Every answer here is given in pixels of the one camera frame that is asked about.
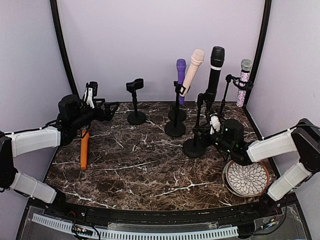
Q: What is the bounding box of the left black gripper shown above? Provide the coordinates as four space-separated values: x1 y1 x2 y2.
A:
71 98 120 130

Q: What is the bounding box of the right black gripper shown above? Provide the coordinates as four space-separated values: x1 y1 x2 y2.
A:
193 125 235 155

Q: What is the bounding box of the black stand of beige microphone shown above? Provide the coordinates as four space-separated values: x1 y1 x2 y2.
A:
164 80 186 138

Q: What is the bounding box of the orange microphone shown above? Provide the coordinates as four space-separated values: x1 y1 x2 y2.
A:
80 130 90 170

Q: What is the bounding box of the black microphone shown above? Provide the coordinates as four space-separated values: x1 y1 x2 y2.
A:
205 46 225 113

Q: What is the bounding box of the beige pink microphone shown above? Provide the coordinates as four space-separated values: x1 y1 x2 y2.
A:
179 49 205 97

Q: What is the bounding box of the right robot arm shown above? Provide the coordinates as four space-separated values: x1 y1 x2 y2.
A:
193 115 320 217

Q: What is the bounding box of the black stand of purple microphone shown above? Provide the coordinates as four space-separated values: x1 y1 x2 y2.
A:
168 106 187 122

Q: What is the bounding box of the black tripod mic stand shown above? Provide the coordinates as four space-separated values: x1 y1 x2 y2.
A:
214 73 254 118

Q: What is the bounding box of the purple microphone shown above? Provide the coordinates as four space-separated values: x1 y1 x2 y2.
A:
175 58 187 105

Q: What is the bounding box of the glitter silver microphone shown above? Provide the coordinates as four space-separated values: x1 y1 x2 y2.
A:
236 58 253 108

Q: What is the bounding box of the flower pattern plate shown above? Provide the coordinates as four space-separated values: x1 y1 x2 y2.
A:
222 160 270 198

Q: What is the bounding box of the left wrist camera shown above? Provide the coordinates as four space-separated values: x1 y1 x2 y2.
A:
82 81 98 109

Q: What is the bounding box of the black front rail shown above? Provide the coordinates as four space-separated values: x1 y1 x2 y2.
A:
44 197 283 227

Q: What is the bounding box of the white cable duct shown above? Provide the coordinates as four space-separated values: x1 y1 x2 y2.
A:
31 213 239 240

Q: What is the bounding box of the left black frame post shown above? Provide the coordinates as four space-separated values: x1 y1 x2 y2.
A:
49 0 79 97

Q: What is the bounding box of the black frame post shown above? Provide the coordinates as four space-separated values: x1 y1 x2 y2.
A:
49 0 79 97
246 0 273 108

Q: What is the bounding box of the right black frame post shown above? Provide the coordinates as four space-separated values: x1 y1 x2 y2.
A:
246 0 273 108

